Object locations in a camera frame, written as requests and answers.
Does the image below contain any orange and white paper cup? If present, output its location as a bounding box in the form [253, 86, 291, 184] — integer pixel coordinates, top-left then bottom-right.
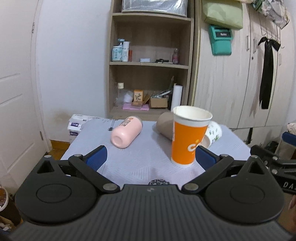
[171, 105, 213, 167]

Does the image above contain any white floral paper cup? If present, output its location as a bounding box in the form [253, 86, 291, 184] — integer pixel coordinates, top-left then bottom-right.
[201, 121, 222, 148]

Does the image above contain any brown paper cup lying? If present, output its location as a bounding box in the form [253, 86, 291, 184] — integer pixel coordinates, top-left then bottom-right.
[156, 112, 174, 140]

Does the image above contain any white door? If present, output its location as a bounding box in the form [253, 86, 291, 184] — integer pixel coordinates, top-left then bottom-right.
[1, 1, 49, 194]

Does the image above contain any tissue pack white blue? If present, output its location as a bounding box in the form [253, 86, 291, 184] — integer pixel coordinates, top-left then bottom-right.
[67, 114, 104, 137]

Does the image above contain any pink bottle lying down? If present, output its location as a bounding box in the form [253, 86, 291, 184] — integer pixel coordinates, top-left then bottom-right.
[110, 116, 143, 149]

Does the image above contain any white tablecloth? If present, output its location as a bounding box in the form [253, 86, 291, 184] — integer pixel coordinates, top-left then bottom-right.
[62, 118, 205, 187]

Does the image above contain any light wood wardrobe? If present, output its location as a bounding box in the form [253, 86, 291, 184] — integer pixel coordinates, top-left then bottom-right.
[189, 1, 295, 146]

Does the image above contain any black ribbon bow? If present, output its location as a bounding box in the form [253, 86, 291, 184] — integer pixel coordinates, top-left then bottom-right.
[258, 37, 280, 109]

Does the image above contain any pink flat box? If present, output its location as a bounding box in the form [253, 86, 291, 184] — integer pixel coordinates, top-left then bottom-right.
[122, 103, 149, 111]

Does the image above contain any clear bottle beige cap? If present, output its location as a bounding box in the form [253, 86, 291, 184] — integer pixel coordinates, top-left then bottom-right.
[116, 82, 125, 106]

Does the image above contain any white paper towel roll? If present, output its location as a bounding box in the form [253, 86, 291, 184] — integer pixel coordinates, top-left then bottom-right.
[171, 84, 183, 111]

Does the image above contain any orange small box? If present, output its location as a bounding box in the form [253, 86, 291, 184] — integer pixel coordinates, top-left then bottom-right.
[133, 89, 144, 102]

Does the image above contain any small cardboard box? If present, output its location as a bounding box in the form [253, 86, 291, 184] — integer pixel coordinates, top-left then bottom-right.
[149, 97, 168, 108]

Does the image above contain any teal hanging pouch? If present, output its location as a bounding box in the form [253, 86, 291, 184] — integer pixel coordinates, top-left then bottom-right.
[208, 25, 233, 56]

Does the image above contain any small pink bottle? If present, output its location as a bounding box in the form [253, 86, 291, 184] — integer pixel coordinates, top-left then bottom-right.
[172, 48, 179, 64]

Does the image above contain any light blue pump bottle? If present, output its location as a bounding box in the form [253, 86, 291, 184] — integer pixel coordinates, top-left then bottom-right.
[111, 39, 125, 62]

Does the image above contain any white tube bottle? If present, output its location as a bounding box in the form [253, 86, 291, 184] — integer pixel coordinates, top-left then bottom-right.
[122, 41, 130, 62]

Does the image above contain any green paper bag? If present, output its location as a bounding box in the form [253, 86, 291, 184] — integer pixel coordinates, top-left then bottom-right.
[201, 0, 243, 30]

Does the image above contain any wooden open shelf unit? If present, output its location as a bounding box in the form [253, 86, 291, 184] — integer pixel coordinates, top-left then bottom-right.
[106, 1, 195, 121]

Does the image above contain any silver insulated bag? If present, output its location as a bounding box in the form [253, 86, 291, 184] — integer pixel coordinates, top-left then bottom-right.
[121, 0, 188, 17]

